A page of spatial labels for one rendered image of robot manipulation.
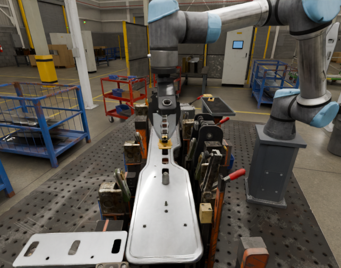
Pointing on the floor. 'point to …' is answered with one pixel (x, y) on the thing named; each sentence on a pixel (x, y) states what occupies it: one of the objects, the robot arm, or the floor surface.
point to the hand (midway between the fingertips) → (164, 136)
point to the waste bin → (340, 132)
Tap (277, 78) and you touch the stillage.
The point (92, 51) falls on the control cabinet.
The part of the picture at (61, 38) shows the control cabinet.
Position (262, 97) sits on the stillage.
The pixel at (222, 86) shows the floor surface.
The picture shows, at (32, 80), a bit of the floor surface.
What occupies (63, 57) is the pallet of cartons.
